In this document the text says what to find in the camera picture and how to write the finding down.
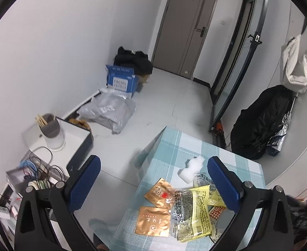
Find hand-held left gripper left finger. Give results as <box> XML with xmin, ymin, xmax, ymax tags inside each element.
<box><xmin>15</xmin><ymin>155</ymin><xmax>102</xmax><ymax>251</ymax></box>

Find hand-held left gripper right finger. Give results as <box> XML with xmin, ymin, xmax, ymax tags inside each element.
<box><xmin>207</xmin><ymin>156</ymin><xmax>295</xmax><ymax>251</ymax></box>

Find white tissue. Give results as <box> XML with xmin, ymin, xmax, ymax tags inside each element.
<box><xmin>179</xmin><ymin>155</ymin><xmax>206</xmax><ymax>184</ymax></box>

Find clear plastic bag yellow print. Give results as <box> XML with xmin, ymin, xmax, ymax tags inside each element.
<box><xmin>166</xmin><ymin>184</ymin><xmax>214</xmax><ymax>242</ymax></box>

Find gold packet with red heart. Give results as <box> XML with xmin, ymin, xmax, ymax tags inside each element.
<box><xmin>144</xmin><ymin>178</ymin><xmax>175</xmax><ymax>207</ymax></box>

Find plain gold packet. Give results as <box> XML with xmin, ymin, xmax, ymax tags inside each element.
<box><xmin>135</xmin><ymin>206</ymin><xmax>172</xmax><ymax>237</ymax></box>

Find white cylindrical container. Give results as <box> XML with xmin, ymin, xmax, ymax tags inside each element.
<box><xmin>44</xmin><ymin>129</ymin><xmax>65</xmax><ymax>152</ymax></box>

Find orange black tool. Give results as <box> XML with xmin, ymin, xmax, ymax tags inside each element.
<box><xmin>212</xmin><ymin>122</ymin><xmax>226</xmax><ymax>147</ymax></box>

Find small brown item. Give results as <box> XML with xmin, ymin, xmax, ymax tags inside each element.
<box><xmin>69</xmin><ymin>118</ymin><xmax>91</xmax><ymax>130</ymax></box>

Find teal checkered tablecloth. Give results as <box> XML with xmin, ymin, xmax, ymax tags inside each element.
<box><xmin>109</xmin><ymin>126</ymin><xmax>265</xmax><ymax>251</ymax></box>

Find grey cup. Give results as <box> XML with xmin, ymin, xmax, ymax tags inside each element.
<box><xmin>40</xmin><ymin>113</ymin><xmax>61</xmax><ymax>138</ymax></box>

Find clear storage box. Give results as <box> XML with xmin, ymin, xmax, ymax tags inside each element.
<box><xmin>6</xmin><ymin>159</ymin><xmax>70</xmax><ymax>196</ymax></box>

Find silver folded umbrella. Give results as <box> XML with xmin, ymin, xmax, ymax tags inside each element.
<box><xmin>267</xmin><ymin>97</ymin><xmax>299</xmax><ymax>157</ymax></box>

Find black hanging coat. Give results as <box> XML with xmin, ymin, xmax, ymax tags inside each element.
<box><xmin>230</xmin><ymin>85</ymin><xmax>297</xmax><ymax>160</ymax></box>

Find bundle of wooden chopsticks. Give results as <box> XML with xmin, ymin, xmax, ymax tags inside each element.
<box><xmin>36</xmin><ymin>113</ymin><xmax>56</xmax><ymax>126</ymax></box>

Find grey plastic bags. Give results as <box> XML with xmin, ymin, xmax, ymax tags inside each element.
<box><xmin>78</xmin><ymin>88</ymin><xmax>136</xmax><ymax>134</ymax></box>

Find blue cardboard box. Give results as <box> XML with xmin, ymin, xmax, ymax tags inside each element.
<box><xmin>105</xmin><ymin>64</ymin><xmax>141</xmax><ymax>97</ymax></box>

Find black framed glass door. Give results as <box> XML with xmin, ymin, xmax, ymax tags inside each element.
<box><xmin>209</xmin><ymin>0</ymin><xmax>270</xmax><ymax>132</ymax></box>

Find pile of black clothes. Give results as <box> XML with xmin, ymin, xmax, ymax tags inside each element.
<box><xmin>113</xmin><ymin>46</ymin><xmax>153</xmax><ymax>76</ymax></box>

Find white hanging bag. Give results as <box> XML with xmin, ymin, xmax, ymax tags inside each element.
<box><xmin>279</xmin><ymin>34</ymin><xmax>307</xmax><ymax>94</ymax></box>

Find grey door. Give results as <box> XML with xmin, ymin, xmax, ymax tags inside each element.
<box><xmin>152</xmin><ymin>0</ymin><xmax>220</xmax><ymax>79</ymax></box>

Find tangled black cables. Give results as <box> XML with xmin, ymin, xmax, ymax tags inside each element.
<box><xmin>23</xmin><ymin>146</ymin><xmax>68</xmax><ymax>189</ymax></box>

